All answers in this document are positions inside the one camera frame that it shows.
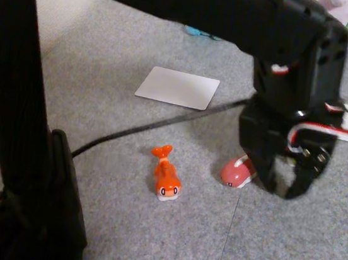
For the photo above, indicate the white rectangular card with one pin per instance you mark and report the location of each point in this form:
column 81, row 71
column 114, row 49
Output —
column 347, row 123
column 179, row 87

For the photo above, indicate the orange shrimp sushi figure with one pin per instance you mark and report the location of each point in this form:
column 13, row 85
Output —
column 165, row 173

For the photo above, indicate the blue Wooper plush toy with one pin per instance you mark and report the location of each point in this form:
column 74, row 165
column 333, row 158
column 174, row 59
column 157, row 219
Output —
column 194, row 31

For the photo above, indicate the grey carpet tile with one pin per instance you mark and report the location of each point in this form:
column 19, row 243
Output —
column 149, row 228
column 305, row 247

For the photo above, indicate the red tuna sushi figure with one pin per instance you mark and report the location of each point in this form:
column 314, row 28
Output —
column 233, row 175

